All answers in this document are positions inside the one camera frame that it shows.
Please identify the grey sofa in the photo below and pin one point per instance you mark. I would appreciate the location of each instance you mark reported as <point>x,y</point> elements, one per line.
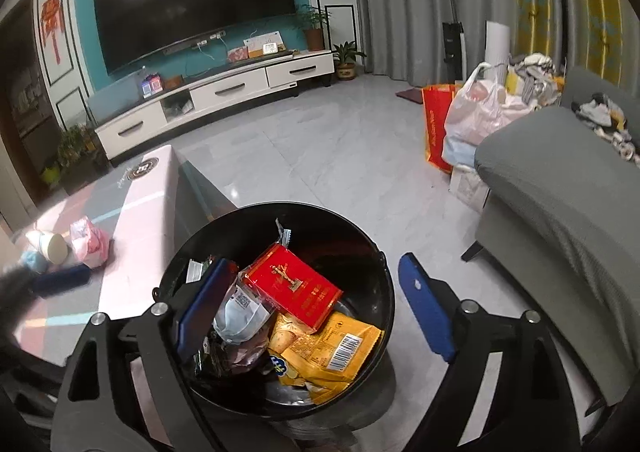
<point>550,182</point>

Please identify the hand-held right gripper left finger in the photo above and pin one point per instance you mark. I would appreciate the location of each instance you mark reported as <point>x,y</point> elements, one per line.
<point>205,312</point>

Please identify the white cardboard carton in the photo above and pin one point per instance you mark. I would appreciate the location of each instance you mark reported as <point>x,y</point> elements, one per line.
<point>467,189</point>

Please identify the red picture frame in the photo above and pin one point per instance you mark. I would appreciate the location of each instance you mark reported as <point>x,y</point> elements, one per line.
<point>237,53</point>

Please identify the small silver sachet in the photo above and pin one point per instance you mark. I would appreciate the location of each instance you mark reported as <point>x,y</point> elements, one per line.
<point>285,236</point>

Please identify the pile of clothes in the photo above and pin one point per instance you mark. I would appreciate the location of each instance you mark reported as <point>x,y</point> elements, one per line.
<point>605,122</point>
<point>535,77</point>

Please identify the red shopping bag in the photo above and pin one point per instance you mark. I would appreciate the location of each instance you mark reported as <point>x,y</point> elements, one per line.
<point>434,132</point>

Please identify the grey curtain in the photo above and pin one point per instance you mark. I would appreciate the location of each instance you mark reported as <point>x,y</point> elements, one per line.
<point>400,7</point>

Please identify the dark red floor mat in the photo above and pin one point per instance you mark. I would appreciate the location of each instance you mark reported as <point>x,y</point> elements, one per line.
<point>410,95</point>

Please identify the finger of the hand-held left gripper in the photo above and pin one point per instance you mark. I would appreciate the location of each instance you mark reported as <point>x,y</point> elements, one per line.
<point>60,278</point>

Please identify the white television cabinet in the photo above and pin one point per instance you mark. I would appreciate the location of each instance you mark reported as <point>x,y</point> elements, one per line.
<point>230,89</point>

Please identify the large black television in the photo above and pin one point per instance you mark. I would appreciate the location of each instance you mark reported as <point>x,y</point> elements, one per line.
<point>190,7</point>

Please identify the clear face mask packet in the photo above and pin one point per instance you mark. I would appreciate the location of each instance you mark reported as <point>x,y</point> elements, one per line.
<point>240,317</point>

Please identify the yellow snack bag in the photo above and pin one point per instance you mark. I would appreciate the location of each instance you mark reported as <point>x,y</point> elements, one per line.
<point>320,352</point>

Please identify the white plastic bag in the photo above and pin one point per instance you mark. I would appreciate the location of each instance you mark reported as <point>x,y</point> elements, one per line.
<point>475,117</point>

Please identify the silver green wrapper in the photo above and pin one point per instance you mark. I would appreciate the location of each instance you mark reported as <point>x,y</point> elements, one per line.
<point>197,269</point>

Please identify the small brown box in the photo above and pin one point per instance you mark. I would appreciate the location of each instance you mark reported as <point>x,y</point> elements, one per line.
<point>174,83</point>

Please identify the red gold-printed packet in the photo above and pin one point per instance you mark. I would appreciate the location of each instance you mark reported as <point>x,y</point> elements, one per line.
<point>295,287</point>

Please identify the potted plant in brown pot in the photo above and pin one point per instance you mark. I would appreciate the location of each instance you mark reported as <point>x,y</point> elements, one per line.
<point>314,39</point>

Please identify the potted plant in patterned pot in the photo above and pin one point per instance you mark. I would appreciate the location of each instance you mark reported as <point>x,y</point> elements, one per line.
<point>346,69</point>

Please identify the glass fish tank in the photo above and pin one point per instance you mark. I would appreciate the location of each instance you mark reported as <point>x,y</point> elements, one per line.
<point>112,99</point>

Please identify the black upright vacuum cleaner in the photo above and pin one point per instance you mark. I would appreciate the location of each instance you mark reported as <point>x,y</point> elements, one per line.
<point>452,39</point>

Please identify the black round bin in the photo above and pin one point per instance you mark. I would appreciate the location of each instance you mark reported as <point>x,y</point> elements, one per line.
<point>350,252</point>

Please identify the white blue-striped paper cup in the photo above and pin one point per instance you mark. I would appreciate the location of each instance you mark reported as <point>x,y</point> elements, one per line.
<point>50,246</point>

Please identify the plant in dark planter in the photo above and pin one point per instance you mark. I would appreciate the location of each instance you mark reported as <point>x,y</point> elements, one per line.
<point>75,147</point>

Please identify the dark display cabinet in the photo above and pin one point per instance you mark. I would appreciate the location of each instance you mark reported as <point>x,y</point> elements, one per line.
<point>25,107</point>

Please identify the white desk calendar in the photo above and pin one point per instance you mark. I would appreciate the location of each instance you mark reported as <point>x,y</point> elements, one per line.
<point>260,39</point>

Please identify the blue and red box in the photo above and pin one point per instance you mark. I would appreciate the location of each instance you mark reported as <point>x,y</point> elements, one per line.
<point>151,87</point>

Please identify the green basin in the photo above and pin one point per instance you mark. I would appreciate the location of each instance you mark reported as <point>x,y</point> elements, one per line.
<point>50,176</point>

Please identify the white tall cylinder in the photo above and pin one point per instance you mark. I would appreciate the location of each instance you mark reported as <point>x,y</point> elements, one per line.
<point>496,42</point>

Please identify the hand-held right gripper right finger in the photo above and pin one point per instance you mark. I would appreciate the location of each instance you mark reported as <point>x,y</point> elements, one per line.
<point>427,312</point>

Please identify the red knot wall decoration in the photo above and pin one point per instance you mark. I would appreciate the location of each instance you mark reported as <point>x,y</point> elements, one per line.
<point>51,17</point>

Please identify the pink tissue packet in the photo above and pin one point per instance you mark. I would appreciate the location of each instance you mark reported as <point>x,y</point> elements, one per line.
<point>87,242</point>

